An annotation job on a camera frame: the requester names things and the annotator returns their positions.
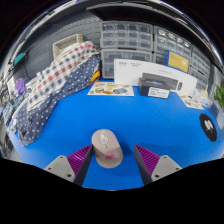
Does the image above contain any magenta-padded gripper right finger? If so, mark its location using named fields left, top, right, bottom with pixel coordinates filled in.
left=133, top=144, right=183, bottom=186

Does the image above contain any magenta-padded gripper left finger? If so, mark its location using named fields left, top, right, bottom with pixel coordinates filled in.
left=43, top=143, right=94, bottom=187

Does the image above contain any beige computer mouse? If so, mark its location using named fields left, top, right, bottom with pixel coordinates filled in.
left=91, top=128, right=124, bottom=169

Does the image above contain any black flower-shaped mouse pad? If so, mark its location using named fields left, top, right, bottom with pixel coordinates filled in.
left=199, top=113, right=218, bottom=143

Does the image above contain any navy white-dotted cloth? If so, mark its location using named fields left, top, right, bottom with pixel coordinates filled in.
left=16, top=54, right=102, bottom=147

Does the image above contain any white blue glove box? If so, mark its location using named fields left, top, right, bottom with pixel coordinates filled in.
left=193, top=89, right=213, bottom=108

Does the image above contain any small black box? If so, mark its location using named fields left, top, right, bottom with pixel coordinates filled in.
left=138, top=77, right=170, bottom=100

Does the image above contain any red blue checked cloth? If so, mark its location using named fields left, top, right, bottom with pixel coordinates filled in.
left=26, top=40, right=101, bottom=113

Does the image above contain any long white keyboard box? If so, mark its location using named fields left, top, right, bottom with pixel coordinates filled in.
left=113, top=58, right=198, bottom=98

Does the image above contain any yellow and blue box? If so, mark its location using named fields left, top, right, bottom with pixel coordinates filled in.
left=163, top=49, right=190, bottom=74

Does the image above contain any white woven basket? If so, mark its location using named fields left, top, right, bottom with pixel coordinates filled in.
left=52, top=33, right=84, bottom=58

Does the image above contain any dark wall shelf unit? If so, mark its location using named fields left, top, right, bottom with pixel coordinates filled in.
left=85, top=3, right=204, bottom=36

